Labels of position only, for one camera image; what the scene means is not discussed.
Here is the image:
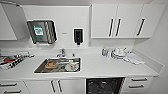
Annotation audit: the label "black soap dispenser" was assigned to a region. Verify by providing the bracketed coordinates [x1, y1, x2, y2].
[72, 27, 84, 47]

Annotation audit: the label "white bowl in sink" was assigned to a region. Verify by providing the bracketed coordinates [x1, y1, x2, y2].
[64, 61, 80, 73]

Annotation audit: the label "orange item in sink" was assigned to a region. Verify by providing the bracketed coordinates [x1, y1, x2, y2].
[44, 60, 58, 70]

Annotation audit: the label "white plate stack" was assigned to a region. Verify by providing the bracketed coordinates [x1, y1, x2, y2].
[111, 48, 128, 61]

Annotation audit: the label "steel dishwasher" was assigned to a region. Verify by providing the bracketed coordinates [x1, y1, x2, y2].
[85, 77, 126, 94]

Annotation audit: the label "small clear bottle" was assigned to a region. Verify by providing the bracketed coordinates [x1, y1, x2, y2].
[101, 47, 109, 58]

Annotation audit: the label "red cup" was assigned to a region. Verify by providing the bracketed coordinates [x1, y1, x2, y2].
[3, 57, 14, 64]

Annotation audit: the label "chrome faucet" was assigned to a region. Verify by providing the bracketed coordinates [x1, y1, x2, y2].
[56, 48, 67, 58]

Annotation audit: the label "wall mounted dispenser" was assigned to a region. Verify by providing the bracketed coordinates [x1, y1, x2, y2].
[26, 19, 58, 46]

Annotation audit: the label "steel sink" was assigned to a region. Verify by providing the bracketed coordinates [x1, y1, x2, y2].
[33, 56, 82, 75]

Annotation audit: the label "wire dish rack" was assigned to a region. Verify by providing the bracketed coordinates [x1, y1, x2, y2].
[0, 53, 35, 70]

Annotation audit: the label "white kitchen counter cabinets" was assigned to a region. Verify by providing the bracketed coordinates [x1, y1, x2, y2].
[0, 53, 161, 94]

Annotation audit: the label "white upper cabinet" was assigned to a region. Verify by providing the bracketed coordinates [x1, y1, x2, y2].
[90, 3, 166, 39]
[0, 3, 28, 42]

